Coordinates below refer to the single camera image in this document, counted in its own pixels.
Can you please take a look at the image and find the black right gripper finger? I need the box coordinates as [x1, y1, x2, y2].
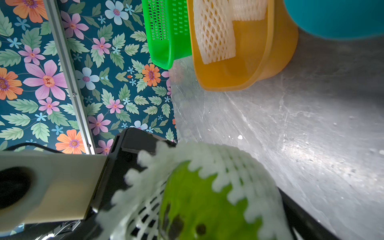
[278, 188, 340, 240]

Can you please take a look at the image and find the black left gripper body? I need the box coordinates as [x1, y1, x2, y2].
[59, 127, 178, 240]

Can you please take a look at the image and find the white foam net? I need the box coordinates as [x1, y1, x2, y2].
[193, 0, 236, 65]
[230, 0, 268, 21]
[97, 142, 293, 240]

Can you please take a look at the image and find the green custard apple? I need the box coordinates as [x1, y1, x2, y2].
[158, 162, 263, 240]

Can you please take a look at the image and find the green plastic basket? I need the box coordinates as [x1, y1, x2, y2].
[142, 0, 192, 70]

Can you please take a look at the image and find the yellow plastic tub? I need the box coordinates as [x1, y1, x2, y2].
[187, 1, 299, 92]

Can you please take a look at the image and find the teal plastic basket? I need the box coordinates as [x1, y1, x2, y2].
[284, 0, 384, 41]

